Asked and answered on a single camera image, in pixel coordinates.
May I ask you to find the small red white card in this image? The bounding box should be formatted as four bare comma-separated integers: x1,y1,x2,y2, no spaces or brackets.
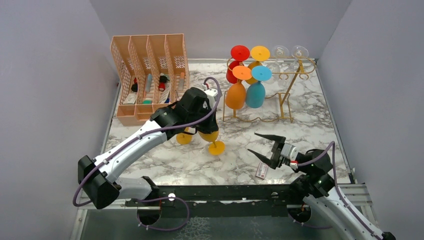
255,162,269,180

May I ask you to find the clear wine glass right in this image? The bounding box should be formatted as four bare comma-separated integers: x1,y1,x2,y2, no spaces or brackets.
290,45,309,67

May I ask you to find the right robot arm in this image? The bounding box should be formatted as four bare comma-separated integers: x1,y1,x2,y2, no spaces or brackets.
251,134,395,240

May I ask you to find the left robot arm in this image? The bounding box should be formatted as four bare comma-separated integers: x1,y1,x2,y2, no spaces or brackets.
73,87,222,210

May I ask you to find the red black marker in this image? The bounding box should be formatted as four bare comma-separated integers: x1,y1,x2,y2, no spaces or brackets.
158,75,168,92

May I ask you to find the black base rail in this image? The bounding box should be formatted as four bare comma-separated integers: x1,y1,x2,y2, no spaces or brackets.
108,184,308,218

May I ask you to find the clear wine glass left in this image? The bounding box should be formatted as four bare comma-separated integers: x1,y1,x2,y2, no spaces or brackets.
264,45,290,89

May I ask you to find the orange wine glass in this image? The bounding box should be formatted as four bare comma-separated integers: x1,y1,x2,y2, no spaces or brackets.
225,65,252,110

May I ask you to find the peach plastic file organizer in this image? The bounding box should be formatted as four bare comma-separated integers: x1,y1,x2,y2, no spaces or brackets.
110,33,191,126

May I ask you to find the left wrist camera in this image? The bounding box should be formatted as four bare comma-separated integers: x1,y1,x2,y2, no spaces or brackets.
203,88,219,108

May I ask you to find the blue wine glass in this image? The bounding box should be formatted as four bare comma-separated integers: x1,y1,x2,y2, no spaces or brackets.
245,66,272,109

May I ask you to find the clear wine glass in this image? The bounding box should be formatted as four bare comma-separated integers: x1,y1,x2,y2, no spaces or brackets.
290,45,309,67
264,45,290,89

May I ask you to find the yellow wine glass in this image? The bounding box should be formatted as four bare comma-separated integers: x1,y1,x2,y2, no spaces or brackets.
176,127,195,145
198,130,226,156
247,45,271,70

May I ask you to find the gold wire glass rack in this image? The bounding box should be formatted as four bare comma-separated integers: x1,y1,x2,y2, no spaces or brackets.
222,56,317,123

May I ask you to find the red wine glass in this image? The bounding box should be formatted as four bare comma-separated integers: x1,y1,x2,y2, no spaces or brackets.
226,45,250,84

